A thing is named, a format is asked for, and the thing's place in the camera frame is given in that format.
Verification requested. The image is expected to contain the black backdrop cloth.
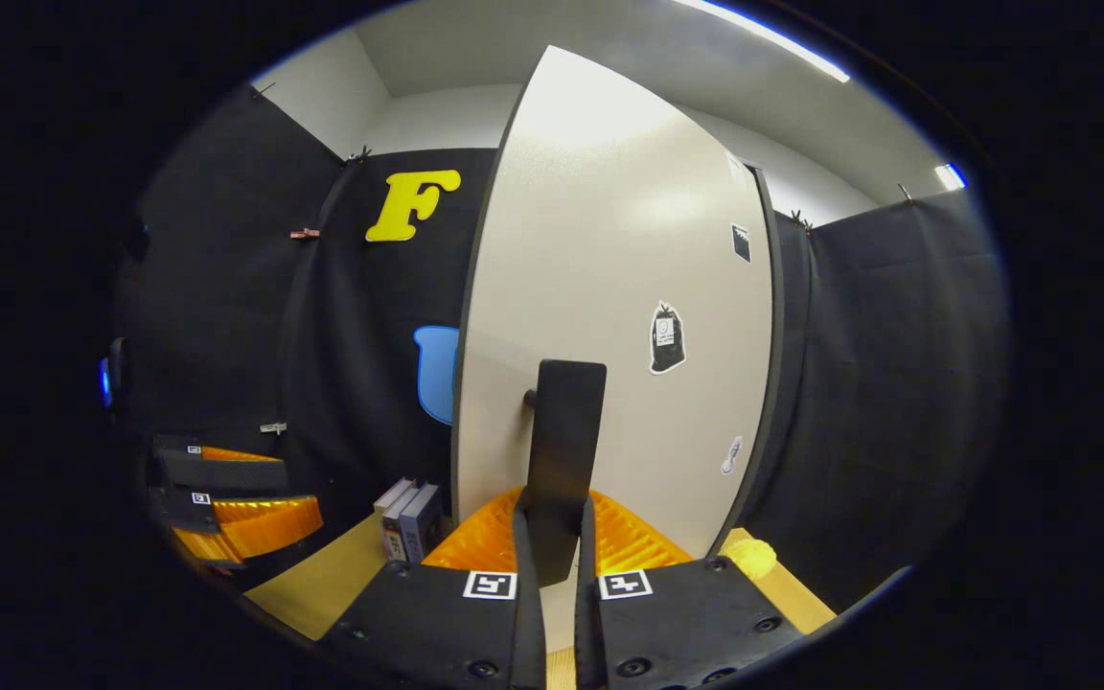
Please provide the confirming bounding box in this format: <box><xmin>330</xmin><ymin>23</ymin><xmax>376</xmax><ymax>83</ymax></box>
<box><xmin>116</xmin><ymin>84</ymin><xmax>1011</xmax><ymax>614</ymax></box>

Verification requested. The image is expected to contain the yellow ribbed object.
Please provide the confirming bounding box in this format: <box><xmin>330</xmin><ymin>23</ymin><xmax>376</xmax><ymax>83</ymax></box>
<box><xmin>724</xmin><ymin>538</ymin><xmax>777</xmax><ymax>582</ymax></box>

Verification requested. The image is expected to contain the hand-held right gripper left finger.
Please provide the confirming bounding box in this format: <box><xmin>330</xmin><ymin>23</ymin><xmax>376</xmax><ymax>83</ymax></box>
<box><xmin>317</xmin><ymin>487</ymin><xmax>548</xmax><ymax>690</ymax></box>

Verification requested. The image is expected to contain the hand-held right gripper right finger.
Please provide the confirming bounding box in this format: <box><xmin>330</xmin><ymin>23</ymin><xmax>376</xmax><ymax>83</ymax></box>
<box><xmin>576</xmin><ymin>489</ymin><xmax>807</xmax><ymax>690</ymax></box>

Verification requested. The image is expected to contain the blue grey book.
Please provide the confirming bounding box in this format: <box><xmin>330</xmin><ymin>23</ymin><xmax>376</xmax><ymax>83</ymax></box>
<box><xmin>401</xmin><ymin>482</ymin><xmax>446</xmax><ymax>564</ymax></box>

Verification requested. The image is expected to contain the black door handle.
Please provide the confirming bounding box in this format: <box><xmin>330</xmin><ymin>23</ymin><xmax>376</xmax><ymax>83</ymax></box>
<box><xmin>523</xmin><ymin>359</ymin><xmax>608</xmax><ymax>587</ymax></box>

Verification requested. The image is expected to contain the beige cabinet door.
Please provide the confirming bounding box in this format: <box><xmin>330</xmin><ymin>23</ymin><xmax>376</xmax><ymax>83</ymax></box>
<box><xmin>449</xmin><ymin>45</ymin><xmax>775</xmax><ymax>655</ymax></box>

